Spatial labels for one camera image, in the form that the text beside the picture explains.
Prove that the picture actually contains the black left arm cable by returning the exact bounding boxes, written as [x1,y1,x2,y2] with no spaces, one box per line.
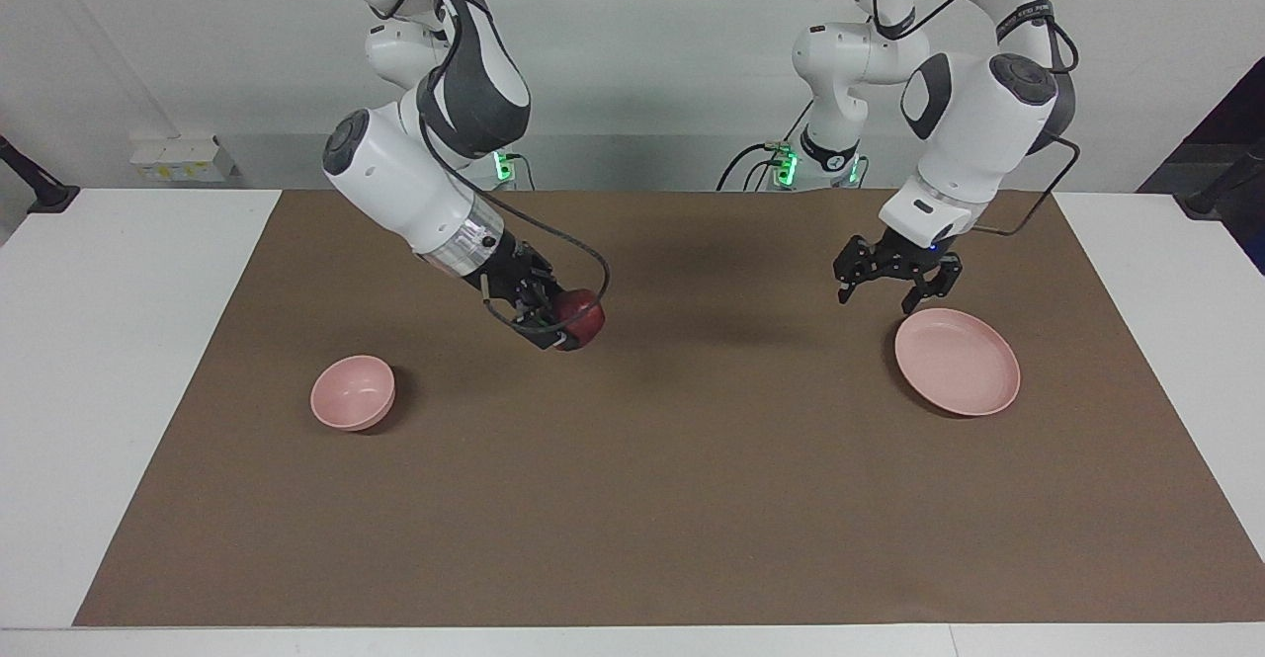
[870,0,1083,238]

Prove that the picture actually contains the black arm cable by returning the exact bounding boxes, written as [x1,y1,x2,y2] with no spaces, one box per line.
[870,0,1083,238]
[376,0,611,334]

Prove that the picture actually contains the white wall socket box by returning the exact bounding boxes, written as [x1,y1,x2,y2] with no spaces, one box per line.
[130,135,238,184]

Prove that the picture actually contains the black clamp stand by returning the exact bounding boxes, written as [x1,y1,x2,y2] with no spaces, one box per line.
[0,133,80,213]
[1176,138,1265,221]

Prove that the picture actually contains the pink bowl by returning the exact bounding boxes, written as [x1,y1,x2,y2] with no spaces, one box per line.
[310,355,396,432]

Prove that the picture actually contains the brown table mat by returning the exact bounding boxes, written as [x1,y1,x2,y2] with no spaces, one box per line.
[74,188,1265,628]

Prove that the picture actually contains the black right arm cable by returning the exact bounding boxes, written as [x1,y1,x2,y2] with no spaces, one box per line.
[376,0,611,334]

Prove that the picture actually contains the dark red apple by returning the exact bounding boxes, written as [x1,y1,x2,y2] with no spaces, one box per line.
[553,288,606,350]

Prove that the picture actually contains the pink plate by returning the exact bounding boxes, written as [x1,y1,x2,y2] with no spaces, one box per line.
[894,308,1021,417]

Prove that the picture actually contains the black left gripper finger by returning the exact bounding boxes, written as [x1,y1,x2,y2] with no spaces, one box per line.
[901,254,963,315]
[833,237,886,304]

